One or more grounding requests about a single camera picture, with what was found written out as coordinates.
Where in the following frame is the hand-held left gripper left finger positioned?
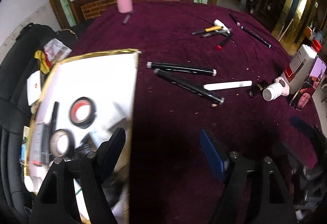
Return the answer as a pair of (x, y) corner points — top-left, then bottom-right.
(28, 127), (127, 224)

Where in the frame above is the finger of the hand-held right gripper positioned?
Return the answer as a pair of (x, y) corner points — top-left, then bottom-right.
(290, 116), (320, 143)

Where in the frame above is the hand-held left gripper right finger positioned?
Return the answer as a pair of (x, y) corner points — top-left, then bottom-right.
(200, 129), (298, 224)

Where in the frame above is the black tape roll red core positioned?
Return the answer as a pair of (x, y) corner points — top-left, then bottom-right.
(69, 97), (98, 129)

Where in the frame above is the pink fuzzy sock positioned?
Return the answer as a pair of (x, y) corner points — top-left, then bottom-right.
(274, 77), (292, 97)

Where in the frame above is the grey-cored black tape roll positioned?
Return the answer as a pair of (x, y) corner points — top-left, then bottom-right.
(49, 129), (76, 158)

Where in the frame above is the white pill bottle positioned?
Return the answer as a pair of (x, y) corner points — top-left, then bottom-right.
(262, 82), (284, 102)

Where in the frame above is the black gold small box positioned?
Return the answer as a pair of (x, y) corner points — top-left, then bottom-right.
(247, 80), (269, 98)

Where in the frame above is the white marker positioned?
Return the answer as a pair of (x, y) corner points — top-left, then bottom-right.
(203, 80), (253, 91)

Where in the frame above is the gold-rimmed white box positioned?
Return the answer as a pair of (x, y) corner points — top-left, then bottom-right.
(24, 48), (141, 224)

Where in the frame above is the tall grey box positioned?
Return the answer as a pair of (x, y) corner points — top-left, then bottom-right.
(31, 122), (52, 168)

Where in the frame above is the smartphone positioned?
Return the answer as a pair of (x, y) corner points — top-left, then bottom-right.
(289, 56), (327, 111)

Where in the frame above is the white jug red cap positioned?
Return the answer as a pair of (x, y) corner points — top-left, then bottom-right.
(280, 39), (323, 95)

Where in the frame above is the white card box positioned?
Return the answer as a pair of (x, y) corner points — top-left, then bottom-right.
(26, 71), (43, 107)

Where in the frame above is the long black pen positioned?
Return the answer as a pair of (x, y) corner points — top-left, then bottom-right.
(240, 25), (272, 49)

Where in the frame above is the black marker red cap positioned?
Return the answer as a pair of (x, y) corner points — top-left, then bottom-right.
(215, 32), (235, 51)

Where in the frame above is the yellow cloth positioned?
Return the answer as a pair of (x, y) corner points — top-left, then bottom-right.
(34, 50), (53, 75)

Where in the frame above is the white red packet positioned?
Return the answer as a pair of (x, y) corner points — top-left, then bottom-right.
(43, 38), (72, 63)

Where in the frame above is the grey pen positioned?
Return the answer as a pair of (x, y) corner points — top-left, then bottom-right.
(200, 28), (233, 38)

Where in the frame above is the thin black pen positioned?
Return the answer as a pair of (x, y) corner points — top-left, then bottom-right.
(228, 11), (241, 26)

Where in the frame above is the small white cylinder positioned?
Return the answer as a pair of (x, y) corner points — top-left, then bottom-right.
(213, 19), (230, 31)

